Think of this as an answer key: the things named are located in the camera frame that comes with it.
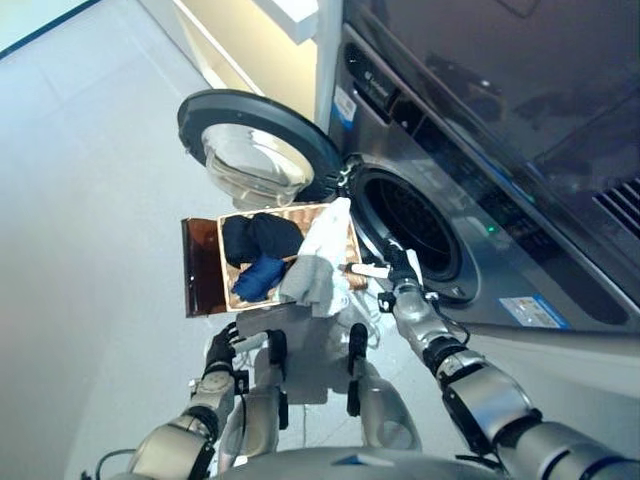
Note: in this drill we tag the white garment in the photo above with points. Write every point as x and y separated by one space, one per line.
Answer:
325 235

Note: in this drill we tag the black baseboard strip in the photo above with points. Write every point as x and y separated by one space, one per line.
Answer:
46 26

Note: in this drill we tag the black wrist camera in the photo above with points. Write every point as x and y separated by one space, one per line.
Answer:
242 381
386 302

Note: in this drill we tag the blue white energy label sticker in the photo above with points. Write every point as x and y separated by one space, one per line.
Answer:
344 102

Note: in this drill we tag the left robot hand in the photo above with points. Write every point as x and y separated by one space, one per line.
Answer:
220 355

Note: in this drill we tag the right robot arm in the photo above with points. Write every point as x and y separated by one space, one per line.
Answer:
480 395

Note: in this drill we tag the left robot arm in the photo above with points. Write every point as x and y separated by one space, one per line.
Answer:
165 445

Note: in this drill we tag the round glass washer door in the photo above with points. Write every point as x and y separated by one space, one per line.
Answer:
240 105

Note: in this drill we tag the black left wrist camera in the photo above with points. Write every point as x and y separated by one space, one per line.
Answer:
242 381

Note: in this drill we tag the blue white rectangular info sticker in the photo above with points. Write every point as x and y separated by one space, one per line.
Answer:
532 312

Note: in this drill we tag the blue garment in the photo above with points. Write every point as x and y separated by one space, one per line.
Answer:
257 280

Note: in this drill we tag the silver robot torso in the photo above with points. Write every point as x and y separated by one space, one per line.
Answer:
350 467

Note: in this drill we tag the wicker laundry basket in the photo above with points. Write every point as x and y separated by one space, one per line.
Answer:
307 214

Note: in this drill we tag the brown translucent basket lid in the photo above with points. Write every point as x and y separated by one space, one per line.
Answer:
202 270

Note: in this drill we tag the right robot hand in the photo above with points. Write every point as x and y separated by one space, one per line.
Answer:
402 265

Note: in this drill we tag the left robot leg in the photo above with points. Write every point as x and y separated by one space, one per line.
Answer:
260 415

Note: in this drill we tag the right robot leg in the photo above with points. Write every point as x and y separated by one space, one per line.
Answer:
385 415

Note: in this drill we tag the silver front-load washing machine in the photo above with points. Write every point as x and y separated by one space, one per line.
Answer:
520 260

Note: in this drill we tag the robot leg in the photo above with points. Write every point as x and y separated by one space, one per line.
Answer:
385 415
260 415

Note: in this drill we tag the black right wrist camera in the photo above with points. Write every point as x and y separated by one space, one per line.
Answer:
386 302

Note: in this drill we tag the white and cream cabinet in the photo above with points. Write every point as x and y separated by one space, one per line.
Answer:
260 45

